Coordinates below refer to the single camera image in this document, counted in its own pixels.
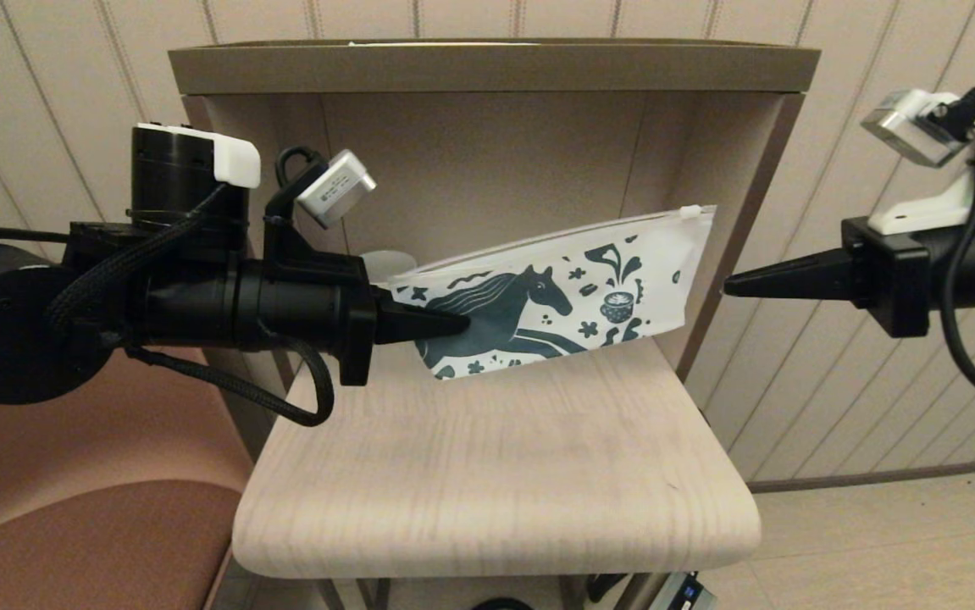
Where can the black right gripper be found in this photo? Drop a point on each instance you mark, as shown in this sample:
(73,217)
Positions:
(961,267)

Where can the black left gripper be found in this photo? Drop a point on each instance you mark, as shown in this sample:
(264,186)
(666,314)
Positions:
(301,305)

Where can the white horse print pouch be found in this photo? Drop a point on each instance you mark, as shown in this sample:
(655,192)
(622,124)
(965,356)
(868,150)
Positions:
(665,288)

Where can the white ribbed ceramic mug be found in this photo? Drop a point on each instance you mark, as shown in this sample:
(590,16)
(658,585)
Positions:
(390,263)

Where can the beige wooden hutch desk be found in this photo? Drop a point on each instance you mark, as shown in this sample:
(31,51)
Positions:
(487,474)

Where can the black round floor object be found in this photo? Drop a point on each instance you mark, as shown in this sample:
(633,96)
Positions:
(501,605)

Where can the grey box with blue label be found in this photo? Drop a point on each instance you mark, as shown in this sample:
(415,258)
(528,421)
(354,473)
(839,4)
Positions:
(680,595)

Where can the brown upholstered chair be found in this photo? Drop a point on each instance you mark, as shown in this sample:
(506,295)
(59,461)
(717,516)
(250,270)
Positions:
(72,542)

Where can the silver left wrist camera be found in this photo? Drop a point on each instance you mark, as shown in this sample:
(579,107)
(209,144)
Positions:
(339,191)

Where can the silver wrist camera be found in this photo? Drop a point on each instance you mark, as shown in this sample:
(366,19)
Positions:
(339,191)
(906,127)

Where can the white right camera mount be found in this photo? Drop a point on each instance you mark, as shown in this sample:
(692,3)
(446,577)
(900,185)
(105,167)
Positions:
(953,203)

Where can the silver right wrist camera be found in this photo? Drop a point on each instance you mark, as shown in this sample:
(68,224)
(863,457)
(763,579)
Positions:
(906,127)

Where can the brown wall baseboard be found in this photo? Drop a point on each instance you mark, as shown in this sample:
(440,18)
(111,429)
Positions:
(902,473)

